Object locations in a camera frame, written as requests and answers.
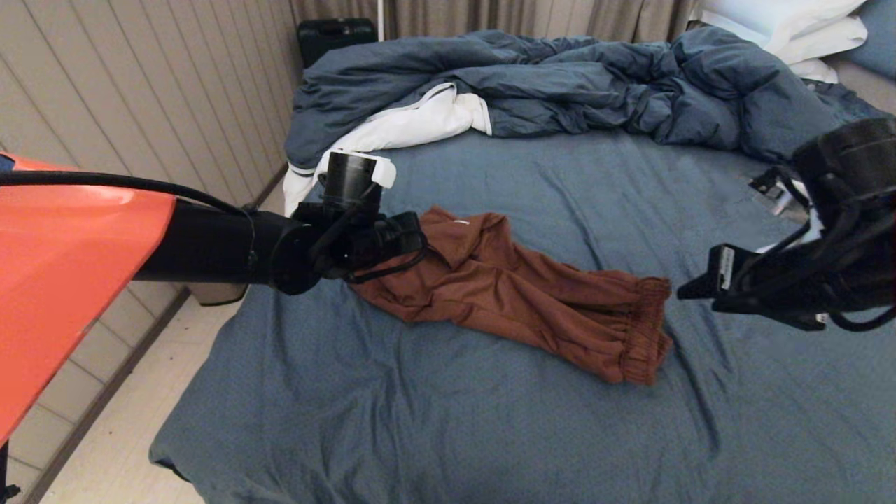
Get brown shorts with white print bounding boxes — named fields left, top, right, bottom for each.
left=350, top=205, right=674, bottom=386

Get beige trash bin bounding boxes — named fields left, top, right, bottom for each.
left=188, top=280, right=249, bottom=307

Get dark green suitcase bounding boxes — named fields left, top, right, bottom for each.
left=297, top=17, right=379, bottom=69

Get crumpled dark blue duvet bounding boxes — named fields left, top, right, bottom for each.
left=286, top=27, right=876, bottom=172

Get blue bed sheet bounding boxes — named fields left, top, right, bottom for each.
left=149, top=84, right=896, bottom=504

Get small white pillow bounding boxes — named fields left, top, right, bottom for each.
left=787, top=59, right=839, bottom=85

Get beige mattress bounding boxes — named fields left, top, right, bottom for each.
left=822, top=59, right=896, bottom=116

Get beige curtain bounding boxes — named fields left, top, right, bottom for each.
left=290, top=0, right=701, bottom=44

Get flat white pillow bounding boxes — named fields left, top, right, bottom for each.
left=766, top=15, right=869, bottom=67

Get large white pillow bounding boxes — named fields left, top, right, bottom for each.
left=700, top=0, right=872, bottom=53

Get blue pillow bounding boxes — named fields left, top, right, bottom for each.
left=840, top=0, right=896, bottom=81

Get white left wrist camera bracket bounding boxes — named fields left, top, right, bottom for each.
left=329, top=148, right=397, bottom=188

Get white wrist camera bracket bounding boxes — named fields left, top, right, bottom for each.
left=329, top=148, right=397, bottom=188
left=749, top=167, right=813, bottom=218

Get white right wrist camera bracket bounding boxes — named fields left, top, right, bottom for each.
left=749, top=167, right=813, bottom=218

